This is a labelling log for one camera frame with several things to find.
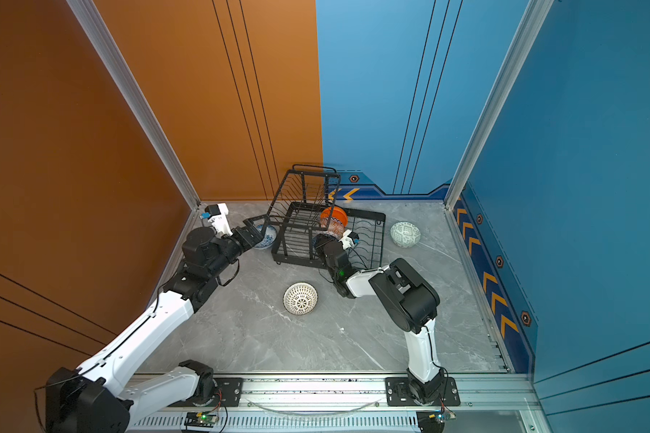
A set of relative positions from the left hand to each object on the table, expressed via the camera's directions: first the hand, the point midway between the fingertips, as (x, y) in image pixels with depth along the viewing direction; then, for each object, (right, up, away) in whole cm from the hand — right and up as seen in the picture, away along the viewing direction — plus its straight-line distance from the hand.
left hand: (262, 219), depth 74 cm
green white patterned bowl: (+49, -6, +34) cm, 60 cm away
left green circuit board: (-16, -53, -3) cm, 56 cm away
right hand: (+12, -5, +20) cm, 24 cm away
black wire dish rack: (+13, -3, +7) cm, 15 cm away
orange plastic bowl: (+20, +3, +32) cm, 38 cm away
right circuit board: (+46, -53, -4) cm, 70 cm away
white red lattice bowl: (+8, -26, +15) cm, 32 cm away
